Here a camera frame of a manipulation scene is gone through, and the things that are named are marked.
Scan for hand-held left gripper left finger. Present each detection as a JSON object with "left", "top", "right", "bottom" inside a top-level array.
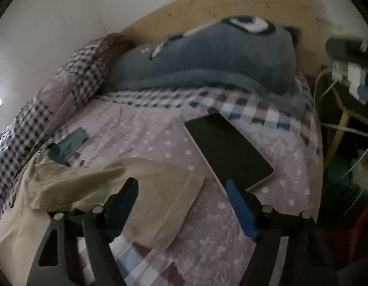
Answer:
[{"left": 26, "top": 177, "right": 140, "bottom": 286}]

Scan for wooden stool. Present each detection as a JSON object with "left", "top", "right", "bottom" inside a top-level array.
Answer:
[{"left": 324, "top": 88, "right": 368, "bottom": 164}]

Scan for green plastic container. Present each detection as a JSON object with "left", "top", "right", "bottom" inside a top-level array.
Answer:
[{"left": 324, "top": 158, "right": 368, "bottom": 204}]

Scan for beige pants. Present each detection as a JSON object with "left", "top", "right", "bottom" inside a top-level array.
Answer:
[{"left": 0, "top": 152, "right": 207, "bottom": 281}]

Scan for wooden bed headboard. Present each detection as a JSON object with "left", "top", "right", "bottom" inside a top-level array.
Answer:
[{"left": 118, "top": 0, "right": 321, "bottom": 78}]

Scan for dark teal cloth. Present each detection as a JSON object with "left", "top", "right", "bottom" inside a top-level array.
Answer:
[{"left": 47, "top": 127, "right": 89, "bottom": 166}]

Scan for black screen tablet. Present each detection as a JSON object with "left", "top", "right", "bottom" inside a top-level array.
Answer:
[{"left": 183, "top": 112, "right": 275, "bottom": 197}]

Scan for blue-grey plush pillow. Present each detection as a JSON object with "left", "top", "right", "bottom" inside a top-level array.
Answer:
[{"left": 103, "top": 15, "right": 306, "bottom": 117}]

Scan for red object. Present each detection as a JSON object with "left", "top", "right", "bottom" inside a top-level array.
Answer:
[{"left": 348, "top": 203, "right": 368, "bottom": 260}]

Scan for checked patchwork quilt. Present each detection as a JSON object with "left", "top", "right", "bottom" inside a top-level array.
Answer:
[{"left": 0, "top": 33, "right": 135, "bottom": 218}]

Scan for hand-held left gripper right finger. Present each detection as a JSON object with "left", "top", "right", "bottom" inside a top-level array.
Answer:
[{"left": 226, "top": 179, "right": 339, "bottom": 286}]

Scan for checked patchwork bed sheet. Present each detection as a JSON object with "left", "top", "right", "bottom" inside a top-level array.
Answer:
[{"left": 0, "top": 74, "right": 324, "bottom": 286}]

